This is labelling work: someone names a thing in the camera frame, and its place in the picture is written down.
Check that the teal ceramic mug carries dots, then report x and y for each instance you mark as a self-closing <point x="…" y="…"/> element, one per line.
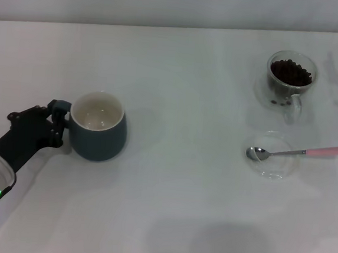
<point x="100" y="138"/>

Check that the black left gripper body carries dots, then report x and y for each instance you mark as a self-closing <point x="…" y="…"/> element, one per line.
<point x="23" y="131"/>

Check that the pile of coffee beans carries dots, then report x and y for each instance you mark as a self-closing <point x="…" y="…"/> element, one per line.
<point x="290" y="72"/>

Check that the clear empty glass saucer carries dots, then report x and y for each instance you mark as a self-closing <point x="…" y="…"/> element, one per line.
<point x="274" y="169"/>

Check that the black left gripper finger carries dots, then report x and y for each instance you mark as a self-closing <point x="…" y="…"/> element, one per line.
<point x="57" y="131"/>
<point x="53" y="107"/>

